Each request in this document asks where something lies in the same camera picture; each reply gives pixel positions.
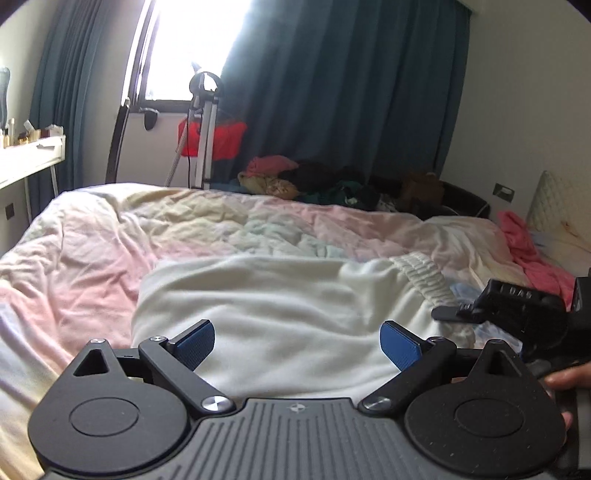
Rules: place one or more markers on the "yellow patterned cloth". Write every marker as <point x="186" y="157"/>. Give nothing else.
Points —
<point x="270" y="185"/>

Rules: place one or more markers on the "red bag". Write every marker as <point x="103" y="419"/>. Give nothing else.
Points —
<point x="214" y="138"/>

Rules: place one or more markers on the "metal stand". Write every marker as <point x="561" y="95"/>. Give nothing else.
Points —
<point x="205" y="134"/>

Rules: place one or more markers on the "black curved pole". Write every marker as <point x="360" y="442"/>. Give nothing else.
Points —
<point x="116" y="143"/>

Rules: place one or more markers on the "white pants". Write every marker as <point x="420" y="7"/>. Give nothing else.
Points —
<point x="286" y="323"/>

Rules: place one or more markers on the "crumpled pink cloth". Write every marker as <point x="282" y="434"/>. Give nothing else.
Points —
<point x="270" y="166"/>

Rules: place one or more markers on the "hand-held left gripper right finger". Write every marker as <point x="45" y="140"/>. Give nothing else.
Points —
<point x="399" y="345"/>

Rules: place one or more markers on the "light blue cloth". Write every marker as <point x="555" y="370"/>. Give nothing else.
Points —
<point x="461" y="295"/>

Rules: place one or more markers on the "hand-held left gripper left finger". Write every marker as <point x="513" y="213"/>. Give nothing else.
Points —
<point x="196" y="344"/>

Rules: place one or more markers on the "wide teal curtain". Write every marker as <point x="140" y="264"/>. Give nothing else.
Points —
<point x="346" y="87"/>

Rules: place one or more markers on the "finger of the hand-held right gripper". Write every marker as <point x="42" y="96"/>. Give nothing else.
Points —
<point x="455" y="314"/>

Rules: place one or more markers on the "person's right hand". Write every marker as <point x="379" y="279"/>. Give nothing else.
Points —
<point x="565" y="379"/>

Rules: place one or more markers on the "black pillow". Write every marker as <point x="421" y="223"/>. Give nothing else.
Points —
<point x="461" y="201"/>

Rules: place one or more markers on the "pink garment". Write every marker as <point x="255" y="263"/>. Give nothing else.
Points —
<point x="531" y="249"/>

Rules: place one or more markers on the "narrow teal curtain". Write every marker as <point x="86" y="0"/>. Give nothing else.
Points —
<point x="60" y="83"/>

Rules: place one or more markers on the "pastel bed blanket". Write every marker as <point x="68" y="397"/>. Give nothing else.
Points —
<point x="161" y="240"/>

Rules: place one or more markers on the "white pillow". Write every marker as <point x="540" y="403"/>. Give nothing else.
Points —
<point x="561" y="207"/>

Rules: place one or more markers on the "wall outlet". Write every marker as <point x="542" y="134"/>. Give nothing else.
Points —
<point x="504" y="192"/>

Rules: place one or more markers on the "dark clothes pile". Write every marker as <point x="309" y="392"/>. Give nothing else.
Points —
<point x="337" y="184"/>

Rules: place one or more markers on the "brown plush item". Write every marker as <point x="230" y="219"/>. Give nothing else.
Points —
<point x="421" y="187"/>

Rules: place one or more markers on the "window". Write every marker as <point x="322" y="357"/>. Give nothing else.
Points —
<point x="184" y="50"/>

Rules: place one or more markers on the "white shelf with bottles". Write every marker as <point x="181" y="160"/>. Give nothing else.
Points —
<point x="25" y="161"/>

